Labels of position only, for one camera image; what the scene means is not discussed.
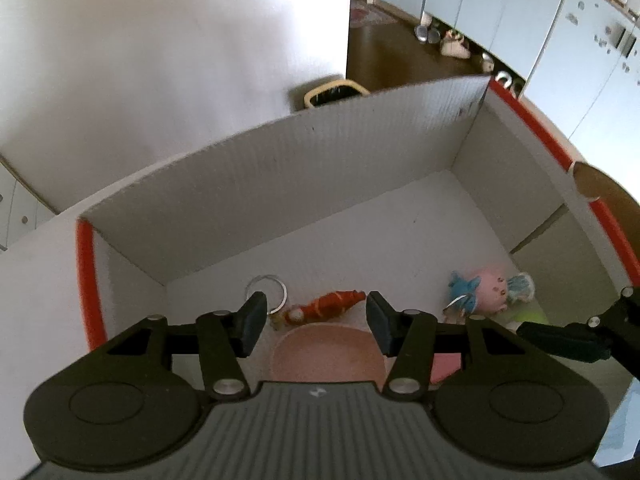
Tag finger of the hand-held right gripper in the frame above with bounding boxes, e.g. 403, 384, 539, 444
516, 286, 640, 375

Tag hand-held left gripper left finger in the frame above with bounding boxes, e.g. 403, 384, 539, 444
95, 291, 268, 402

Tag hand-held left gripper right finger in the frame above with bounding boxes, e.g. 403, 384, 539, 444
366, 291, 546, 402

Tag green marker pen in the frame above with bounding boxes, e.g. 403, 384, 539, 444
505, 307, 549, 333

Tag orange shrimp keychain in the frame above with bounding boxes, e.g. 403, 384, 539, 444
245, 274, 366, 329

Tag pink heart-shaped dish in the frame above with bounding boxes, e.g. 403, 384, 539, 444
271, 325, 387, 386

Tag pink doll keychain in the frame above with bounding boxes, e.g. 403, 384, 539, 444
442, 269, 537, 322

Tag red cardboard box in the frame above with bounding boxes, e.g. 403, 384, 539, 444
75, 74, 640, 411

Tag wooden chair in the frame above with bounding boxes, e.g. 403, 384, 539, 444
572, 162, 632, 206

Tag white black shoes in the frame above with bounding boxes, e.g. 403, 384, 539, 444
480, 52, 526, 98

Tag long white stickered cabinet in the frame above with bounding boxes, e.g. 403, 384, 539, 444
520, 0, 640, 142

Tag pink white shoes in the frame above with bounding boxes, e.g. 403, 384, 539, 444
440, 30, 472, 59

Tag patterned doormat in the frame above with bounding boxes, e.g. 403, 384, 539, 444
348, 2, 401, 29

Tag white two-door cabinet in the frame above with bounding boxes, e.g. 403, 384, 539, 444
422, 0, 571, 77

